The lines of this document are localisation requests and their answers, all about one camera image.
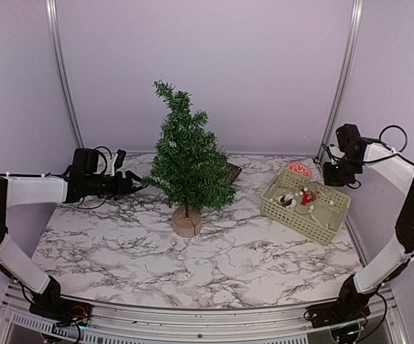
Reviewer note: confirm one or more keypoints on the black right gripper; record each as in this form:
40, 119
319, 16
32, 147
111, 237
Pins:
330, 180

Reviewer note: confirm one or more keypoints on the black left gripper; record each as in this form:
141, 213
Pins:
120, 190

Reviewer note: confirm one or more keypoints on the white ball string lights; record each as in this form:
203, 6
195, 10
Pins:
304, 210

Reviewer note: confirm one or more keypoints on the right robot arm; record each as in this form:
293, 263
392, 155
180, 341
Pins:
394, 209

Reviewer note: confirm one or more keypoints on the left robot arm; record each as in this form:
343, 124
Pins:
91, 173

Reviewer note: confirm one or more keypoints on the small green christmas tree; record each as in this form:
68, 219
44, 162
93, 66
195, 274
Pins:
189, 166

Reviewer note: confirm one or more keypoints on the round wooden tree base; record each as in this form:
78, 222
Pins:
186, 226

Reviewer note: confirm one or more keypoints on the black mesh object behind tree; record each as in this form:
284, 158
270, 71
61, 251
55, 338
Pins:
232, 173

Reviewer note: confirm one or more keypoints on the red white round ornament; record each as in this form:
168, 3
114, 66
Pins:
300, 168

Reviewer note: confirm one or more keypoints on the red reindeer ornament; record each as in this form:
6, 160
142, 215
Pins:
307, 195

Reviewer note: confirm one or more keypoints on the green perforated plastic basket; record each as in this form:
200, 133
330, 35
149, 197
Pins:
331, 208

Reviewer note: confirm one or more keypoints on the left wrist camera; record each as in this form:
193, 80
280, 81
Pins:
116, 162

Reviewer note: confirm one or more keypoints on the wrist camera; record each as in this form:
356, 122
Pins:
348, 139
116, 162

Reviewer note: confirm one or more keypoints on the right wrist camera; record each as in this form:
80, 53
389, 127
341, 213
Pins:
348, 139

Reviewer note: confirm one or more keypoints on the right aluminium frame post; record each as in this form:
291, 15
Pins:
346, 68

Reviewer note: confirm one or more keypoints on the aluminium frame post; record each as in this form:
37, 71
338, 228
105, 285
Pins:
346, 68
60, 64

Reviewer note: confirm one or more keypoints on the front aluminium rail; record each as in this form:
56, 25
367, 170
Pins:
114, 323

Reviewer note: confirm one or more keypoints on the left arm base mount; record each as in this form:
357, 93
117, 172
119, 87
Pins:
70, 312

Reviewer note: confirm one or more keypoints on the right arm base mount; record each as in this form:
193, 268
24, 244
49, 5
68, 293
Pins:
331, 313

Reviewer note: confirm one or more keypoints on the left aluminium frame post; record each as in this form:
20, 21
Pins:
60, 64

